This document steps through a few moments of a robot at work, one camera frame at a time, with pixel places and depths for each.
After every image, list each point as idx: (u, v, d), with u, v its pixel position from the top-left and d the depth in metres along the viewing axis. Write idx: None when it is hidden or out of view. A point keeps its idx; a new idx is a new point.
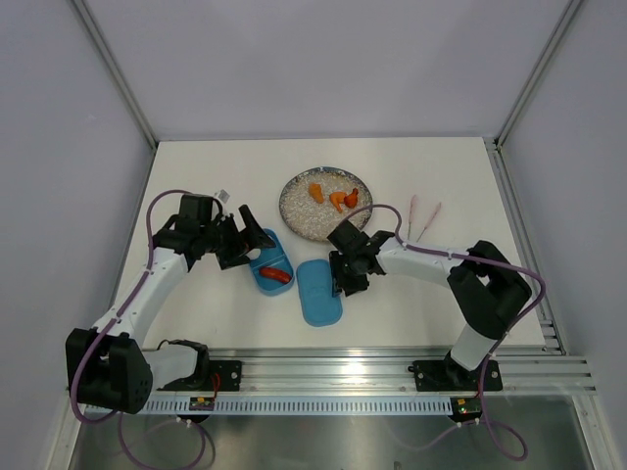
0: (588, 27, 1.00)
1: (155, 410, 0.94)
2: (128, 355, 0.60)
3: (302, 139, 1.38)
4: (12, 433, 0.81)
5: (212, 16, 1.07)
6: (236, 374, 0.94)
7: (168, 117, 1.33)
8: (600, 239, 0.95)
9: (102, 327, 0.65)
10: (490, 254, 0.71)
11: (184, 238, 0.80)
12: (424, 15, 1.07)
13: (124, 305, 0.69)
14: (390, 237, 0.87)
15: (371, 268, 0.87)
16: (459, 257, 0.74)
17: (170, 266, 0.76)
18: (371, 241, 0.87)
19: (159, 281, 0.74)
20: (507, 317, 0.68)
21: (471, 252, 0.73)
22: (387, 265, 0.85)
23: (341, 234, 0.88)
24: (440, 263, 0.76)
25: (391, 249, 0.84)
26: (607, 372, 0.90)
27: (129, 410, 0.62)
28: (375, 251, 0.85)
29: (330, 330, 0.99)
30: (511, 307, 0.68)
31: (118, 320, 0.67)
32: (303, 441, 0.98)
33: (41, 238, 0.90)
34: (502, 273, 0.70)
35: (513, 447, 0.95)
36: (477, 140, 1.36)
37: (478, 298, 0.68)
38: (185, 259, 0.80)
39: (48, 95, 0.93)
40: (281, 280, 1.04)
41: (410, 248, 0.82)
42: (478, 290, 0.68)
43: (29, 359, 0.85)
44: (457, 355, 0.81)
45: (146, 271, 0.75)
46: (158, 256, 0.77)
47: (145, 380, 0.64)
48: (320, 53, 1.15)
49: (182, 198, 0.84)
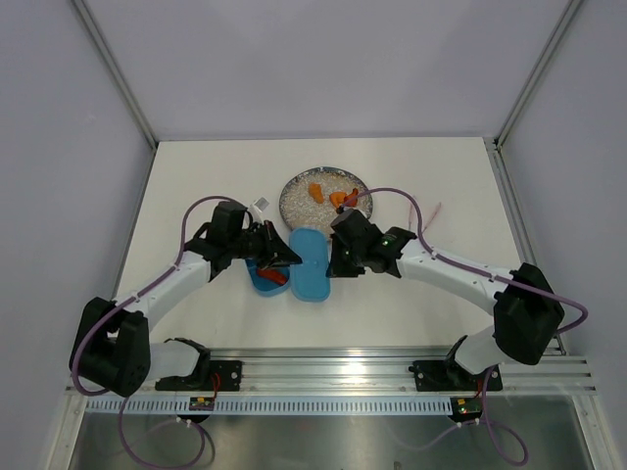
0: (588, 28, 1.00)
1: (155, 410, 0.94)
2: (137, 332, 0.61)
3: (302, 139, 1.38)
4: (12, 433, 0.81)
5: (211, 15, 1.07)
6: (236, 374, 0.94)
7: (168, 117, 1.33)
8: (600, 240, 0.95)
9: (121, 301, 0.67)
10: (535, 279, 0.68)
11: (208, 255, 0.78)
12: (424, 16, 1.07)
13: (147, 287, 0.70)
14: (410, 238, 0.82)
15: (387, 268, 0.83)
16: (504, 280, 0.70)
17: (195, 268, 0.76)
18: (388, 240, 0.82)
19: (180, 280, 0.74)
20: (542, 344, 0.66)
21: (516, 275, 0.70)
22: (408, 270, 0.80)
23: (350, 228, 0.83)
24: (480, 284, 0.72)
25: (416, 256, 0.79)
26: (606, 371, 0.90)
27: (120, 392, 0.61)
28: (396, 255, 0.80)
29: (331, 332, 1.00)
30: (545, 335, 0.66)
31: (136, 299, 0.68)
32: (303, 441, 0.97)
33: (41, 238, 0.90)
34: (543, 300, 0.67)
35: (514, 452, 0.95)
36: (477, 140, 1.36)
37: (523, 326, 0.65)
38: (209, 271, 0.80)
39: (47, 96, 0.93)
40: (276, 281, 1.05)
41: (442, 259, 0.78)
42: (523, 318, 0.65)
43: (28, 361, 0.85)
44: (459, 355, 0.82)
45: (172, 266, 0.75)
46: (186, 257, 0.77)
47: (141, 367, 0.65)
48: (320, 53, 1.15)
49: (217, 208, 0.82)
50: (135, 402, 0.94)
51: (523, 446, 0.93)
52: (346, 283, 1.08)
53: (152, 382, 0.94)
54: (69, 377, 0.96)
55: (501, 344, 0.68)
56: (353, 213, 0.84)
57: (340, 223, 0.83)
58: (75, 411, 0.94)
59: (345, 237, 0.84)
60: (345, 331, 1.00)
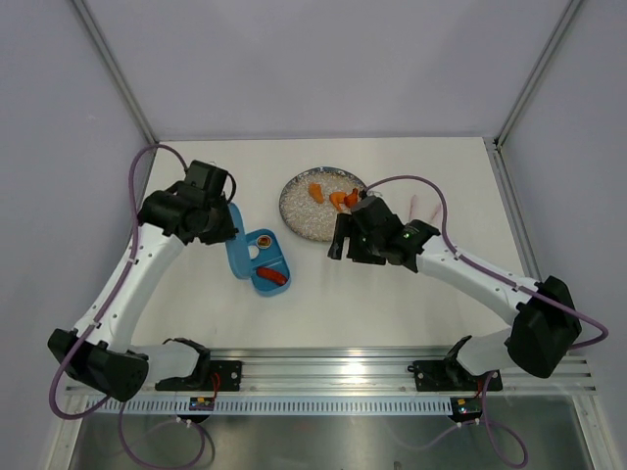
0: (588, 28, 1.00)
1: (155, 410, 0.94)
2: (107, 366, 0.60)
3: (302, 139, 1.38)
4: (12, 433, 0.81)
5: (212, 16, 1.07)
6: (236, 374, 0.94)
7: (168, 117, 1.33)
8: (600, 240, 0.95)
9: (82, 333, 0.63)
10: (559, 294, 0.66)
11: (177, 211, 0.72)
12: (424, 16, 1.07)
13: (104, 308, 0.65)
14: (433, 233, 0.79)
15: (403, 261, 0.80)
16: (528, 292, 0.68)
17: (157, 253, 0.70)
18: (409, 233, 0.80)
19: (142, 274, 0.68)
20: (556, 358, 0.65)
21: (541, 288, 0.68)
22: (426, 267, 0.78)
23: (370, 213, 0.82)
24: (503, 293, 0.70)
25: (438, 254, 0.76)
26: (606, 372, 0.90)
27: (124, 399, 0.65)
28: (417, 249, 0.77)
29: (331, 332, 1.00)
30: (560, 351, 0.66)
31: (96, 326, 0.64)
32: (303, 441, 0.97)
33: (41, 238, 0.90)
34: (564, 315, 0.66)
35: (514, 455, 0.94)
36: (477, 140, 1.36)
37: (540, 342, 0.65)
38: (177, 237, 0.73)
39: (47, 96, 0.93)
40: (276, 281, 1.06)
41: (465, 261, 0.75)
42: (542, 335, 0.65)
43: (29, 361, 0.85)
44: (459, 354, 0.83)
45: (130, 261, 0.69)
46: (143, 238, 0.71)
47: (138, 371, 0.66)
48: (320, 54, 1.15)
49: (193, 164, 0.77)
50: (135, 402, 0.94)
51: (522, 447, 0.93)
52: (347, 283, 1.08)
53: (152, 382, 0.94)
54: (69, 377, 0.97)
55: (512, 353, 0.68)
56: (374, 202, 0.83)
57: (361, 211, 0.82)
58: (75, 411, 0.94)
59: (364, 224, 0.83)
60: (345, 332, 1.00)
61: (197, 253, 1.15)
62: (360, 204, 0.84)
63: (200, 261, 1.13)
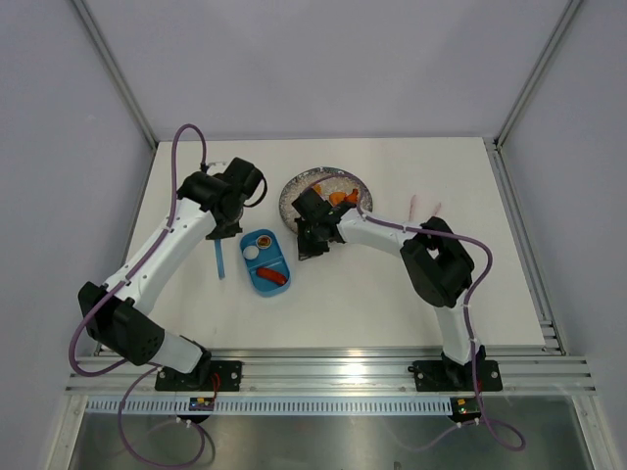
0: (587, 28, 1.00)
1: (156, 410, 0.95)
2: (130, 323, 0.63)
3: (301, 139, 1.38)
4: (12, 433, 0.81)
5: (212, 16, 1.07)
6: (235, 374, 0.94)
7: (168, 117, 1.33)
8: (600, 240, 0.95)
9: (113, 287, 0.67)
10: (440, 227, 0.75)
11: (218, 188, 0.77)
12: (424, 17, 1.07)
13: (136, 267, 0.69)
14: (351, 208, 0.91)
15: (332, 236, 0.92)
16: (413, 230, 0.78)
17: (191, 225, 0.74)
18: (333, 211, 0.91)
19: (175, 242, 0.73)
20: (451, 286, 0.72)
21: (423, 225, 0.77)
22: (346, 233, 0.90)
23: (305, 202, 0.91)
24: (395, 237, 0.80)
25: (352, 218, 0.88)
26: (606, 372, 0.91)
27: (136, 361, 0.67)
28: (336, 220, 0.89)
29: (330, 331, 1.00)
30: (456, 280, 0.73)
31: (126, 282, 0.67)
32: (302, 441, 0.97)
33: (40, 238, 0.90)
34: (450, 248, 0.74)
35: (507, 435, 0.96)
36: (477, 140, 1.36)
37: (427, 268, 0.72)
38: (212, 214, 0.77)
39: (46, 96, 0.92)
40: (277, 281, 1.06)
41: (370, 220, 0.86)
42: (426, 261, 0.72)
43: (28, 362, 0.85)
44: (447, 349, 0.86)
45: (166, 229, 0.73)
46: (180, 211, 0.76)
47: (155, 338, 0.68)
48: (320, 54, 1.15)
49: (235, 160, 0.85)
50: (135, 402, 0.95)
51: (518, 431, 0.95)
52: (346, 283, 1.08)
53: (152, 382, 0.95)
54: (69, 377, 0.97)
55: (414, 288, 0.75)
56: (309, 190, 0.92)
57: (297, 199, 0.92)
58: (75, 411, 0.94)
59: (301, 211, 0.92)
60: (345, 331, 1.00)
61: (197, 253, 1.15)
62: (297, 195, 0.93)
63: (199, 260, 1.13)
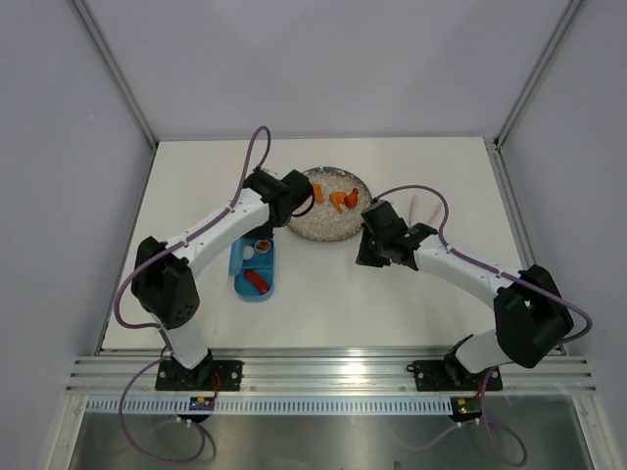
0: (587, 28, 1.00)
1: (156, 410, 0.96)
2: (179, 279, 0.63)
3: (301, 139, 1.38)
4: (13, 432, 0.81)
5: (212, 15, 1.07)
6: (236, 374, 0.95)
7: (168, 116, 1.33)
8: (600, 240, 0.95)
9: (170, 245, 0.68)
10: (543, 281, 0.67)
11: (277, 188, 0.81)
12: (424, 16, 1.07)
13: (196, 233, 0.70)
14: (430, 233, 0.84)
15: (404, 259, 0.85)
16: (509, 278, 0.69)
17: (251, 211, 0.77)
18: (409, 233, 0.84)
19: (235, 221, 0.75)
20: (544, 348, 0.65)
21: (523, 275, 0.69)
22: (423, 262, 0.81)
23: (378, 216, 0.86)
24: (486, 280, 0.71)
25: (432, 248, 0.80)
26: (605, 371, 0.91)
27: (168, 325, 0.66)
28: (414, 247, 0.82)
29: (333, 330, 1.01)
30: (550, 341, 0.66)
31: (185, 244, 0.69)
32: (302, 441, 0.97)
33: (41, 237, 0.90)
34: (550, 304, 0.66)
35: (513, 453, 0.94)
36: (477, 140, 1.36)
37: (520, 326, 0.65)
38: (266, 210, 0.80)
39: (46, 96, 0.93)
40: (259, 289, 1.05)
41: (455, 253, 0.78)
42: (521, 318, 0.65)
43: (28, 361, 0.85)
44: (460, 352, 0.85)
45: (227, 210, 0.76)
46: (243, 198, 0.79)
47: (190, 305, 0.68)
48: (320, 54, 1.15)
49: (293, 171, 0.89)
50: (135, 402, 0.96)
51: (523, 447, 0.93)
52: (348, 284, 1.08)
53: (152, 382, 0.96)
54: (69, 377, 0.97)
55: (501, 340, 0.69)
56: (383, 204, 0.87)
57: (369, 212, 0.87)
58: (75, 411, 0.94)
59: (373, 226, 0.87)
60: (345, 331, 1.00)
61: None
62: (369, 207, 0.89)
63: None
